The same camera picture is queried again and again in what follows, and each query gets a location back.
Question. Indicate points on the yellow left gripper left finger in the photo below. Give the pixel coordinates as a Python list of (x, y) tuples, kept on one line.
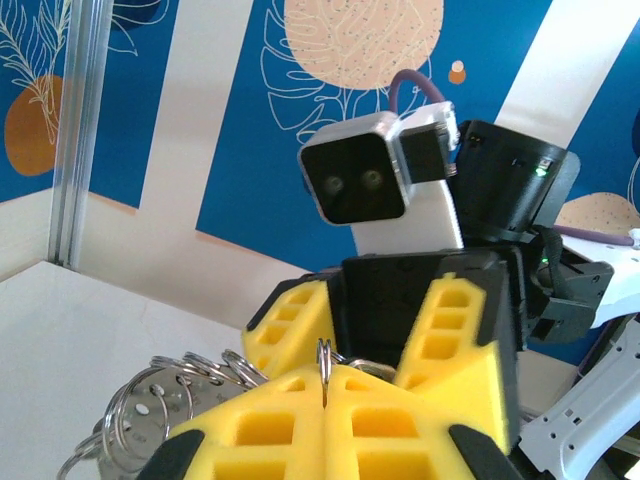
[(225, 450)]

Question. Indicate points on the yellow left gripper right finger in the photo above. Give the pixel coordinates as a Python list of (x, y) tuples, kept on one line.
[(425, 450)]

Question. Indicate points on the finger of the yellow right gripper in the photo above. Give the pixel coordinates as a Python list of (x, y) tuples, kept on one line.
[(490, 390), (260, 350)]

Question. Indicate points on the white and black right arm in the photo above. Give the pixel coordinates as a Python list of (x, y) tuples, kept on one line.
[(575, 420)]

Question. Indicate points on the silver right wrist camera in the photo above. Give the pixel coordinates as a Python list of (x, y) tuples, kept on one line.
[(355, 175)]

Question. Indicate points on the aluminium frame post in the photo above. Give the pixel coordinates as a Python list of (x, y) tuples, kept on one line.
[(82, 125)]

